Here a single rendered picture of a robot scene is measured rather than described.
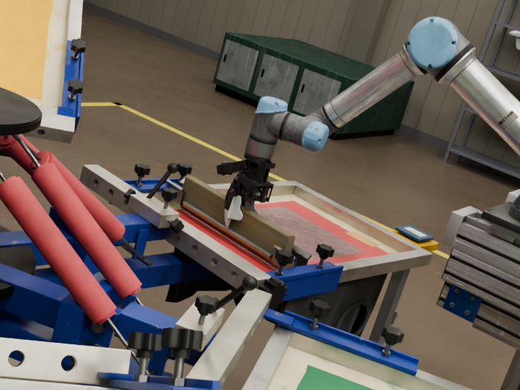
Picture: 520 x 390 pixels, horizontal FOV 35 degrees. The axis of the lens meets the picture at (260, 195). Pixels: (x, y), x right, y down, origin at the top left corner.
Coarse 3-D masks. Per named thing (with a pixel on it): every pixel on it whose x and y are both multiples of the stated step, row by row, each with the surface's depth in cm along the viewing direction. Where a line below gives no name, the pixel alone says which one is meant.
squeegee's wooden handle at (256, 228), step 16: (192, 176) 231; (192, 192) 229; (208, 192) 225; (208, 208) 225; (240, 208) 217; (240, 224) 217; (256, 224) 213; (272, 224) 211; (256, 240) 214; (272, 240) 210; (288, 240) 207
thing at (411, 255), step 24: (144, 192) 229; (288, 192) 277; (312, 192) 276; (336, 216) 268; (360, 216) 265; (384, 240) 256; (336, 264) 217; (360, 264) 222; (384, 264) 229; (408, 264) 240
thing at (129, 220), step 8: (120, 216) 193; (128, 216) 194; (136, 216) 196; (128, 224) 190; (136, 224) 191; (144, 224) 193; (152, 224) 195; (128, 232) 190; (136, 232) 192; (152, 232) 196; (160, 232) 198; (120, 240) 189; (128, 240) 191; (152, 240) 197
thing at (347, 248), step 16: (224, 240) 221; (304, 240) 239; (320, 240) 243; (336, 240) 247; (352, 240) 251; (240, 256) 213; (256, 256) 216; (336, 256) 233; (352, 256) 237; (368, 256) 241
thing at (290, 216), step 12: (264, 204) 260; (276, 204) 264; (288, 204) 267; (300, 204) 271; (180, 216) 229; (192, 216) 232; (264, 216) 249; (276, 216) 253; (288, 216) 256; (300, 216) 259; (312, 216) 263; (204, 228) 225; (288, 228) 245; (300, 228) 248; (312, 228) 251; (216, 240) 220
